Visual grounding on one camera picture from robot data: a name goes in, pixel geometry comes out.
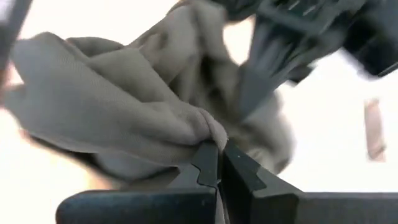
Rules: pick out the dark olive green hoodie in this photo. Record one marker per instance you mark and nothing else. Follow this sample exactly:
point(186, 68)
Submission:
point(109, 93)

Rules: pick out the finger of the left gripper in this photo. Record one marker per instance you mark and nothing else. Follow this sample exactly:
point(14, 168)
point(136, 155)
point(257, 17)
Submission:
point(270, 62)

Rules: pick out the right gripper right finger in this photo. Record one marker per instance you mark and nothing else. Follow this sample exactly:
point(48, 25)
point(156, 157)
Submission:
point(280, 208)

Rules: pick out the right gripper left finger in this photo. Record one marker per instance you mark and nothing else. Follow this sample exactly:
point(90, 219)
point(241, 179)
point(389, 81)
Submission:
point(155, 207)

